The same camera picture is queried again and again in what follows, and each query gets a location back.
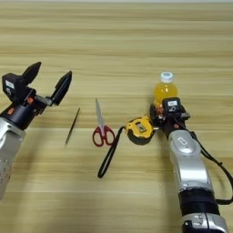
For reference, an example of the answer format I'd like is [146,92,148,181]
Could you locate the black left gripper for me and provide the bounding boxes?
[0,61,74,132]

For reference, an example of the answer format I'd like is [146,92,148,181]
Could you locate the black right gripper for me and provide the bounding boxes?
[148,103,192,141]

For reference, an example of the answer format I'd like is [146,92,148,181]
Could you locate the orange juice bottle white cap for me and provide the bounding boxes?
[152,71,179,114]

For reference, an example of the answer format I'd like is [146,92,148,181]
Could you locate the yellow tape measure black strap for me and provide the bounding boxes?
[96,115,157,179]

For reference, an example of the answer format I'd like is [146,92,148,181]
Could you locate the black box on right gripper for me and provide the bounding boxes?
[161,96,183,121]

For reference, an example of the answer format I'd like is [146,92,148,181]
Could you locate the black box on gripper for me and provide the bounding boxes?
[1,72,27,104]
[161,96,183,121]

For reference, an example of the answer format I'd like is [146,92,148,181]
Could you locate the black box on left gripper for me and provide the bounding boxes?
[1,72,27,104]

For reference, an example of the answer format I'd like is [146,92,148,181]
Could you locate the thin dark pencil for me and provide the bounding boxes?
[64,106,82,147]

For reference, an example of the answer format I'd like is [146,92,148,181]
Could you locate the red-handled scissors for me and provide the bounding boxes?
[91,97,117,148]

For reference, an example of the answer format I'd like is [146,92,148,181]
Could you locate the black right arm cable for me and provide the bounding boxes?
[188,130,233,206]

